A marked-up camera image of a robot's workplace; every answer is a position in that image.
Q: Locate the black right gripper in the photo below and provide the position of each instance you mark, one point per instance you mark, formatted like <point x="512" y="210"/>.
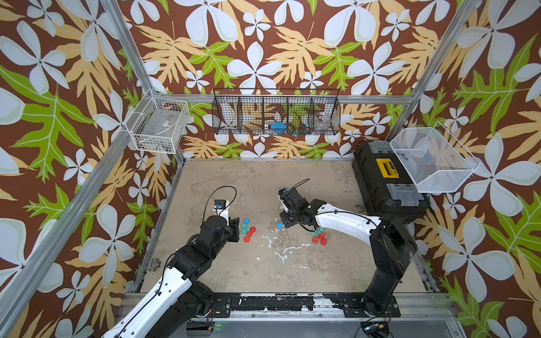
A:
<point x="283" y="218"/>

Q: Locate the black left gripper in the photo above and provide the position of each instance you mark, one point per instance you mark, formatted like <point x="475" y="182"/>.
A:
<point x="234" y="229"/>

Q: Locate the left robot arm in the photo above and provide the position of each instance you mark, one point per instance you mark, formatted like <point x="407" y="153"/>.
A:
<point x="178" y="296"/>

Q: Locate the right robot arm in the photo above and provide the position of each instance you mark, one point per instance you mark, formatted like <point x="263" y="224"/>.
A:
<point x="392" y="246"/>

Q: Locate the blue object in basket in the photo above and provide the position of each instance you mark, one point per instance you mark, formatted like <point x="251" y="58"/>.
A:
<point x="279" y="128"/>

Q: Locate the black toolbox yellow latch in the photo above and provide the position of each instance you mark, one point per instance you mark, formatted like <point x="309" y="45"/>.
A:
<point x="386" y="187"/>

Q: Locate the black wire basket back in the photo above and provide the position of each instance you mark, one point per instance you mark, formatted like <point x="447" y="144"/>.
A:
<point x="254" y="110"/>

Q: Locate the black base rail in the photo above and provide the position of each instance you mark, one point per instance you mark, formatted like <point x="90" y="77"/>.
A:
<point x="221" y="305"/>

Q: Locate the white wire basket left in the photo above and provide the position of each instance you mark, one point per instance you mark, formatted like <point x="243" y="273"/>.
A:
<point x="157" y="123"/>

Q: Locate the white wire basket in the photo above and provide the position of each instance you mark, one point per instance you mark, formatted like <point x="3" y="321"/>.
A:
<point x="157" y="123"/>
<point x="435" y="160"/>

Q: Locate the white wire basket right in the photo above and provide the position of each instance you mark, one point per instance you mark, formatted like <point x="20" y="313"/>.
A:
<point x="435" y="160"/>

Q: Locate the aluminium frame post back right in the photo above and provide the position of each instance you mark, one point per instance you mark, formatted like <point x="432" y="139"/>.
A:
<point x="459" y="20"/>

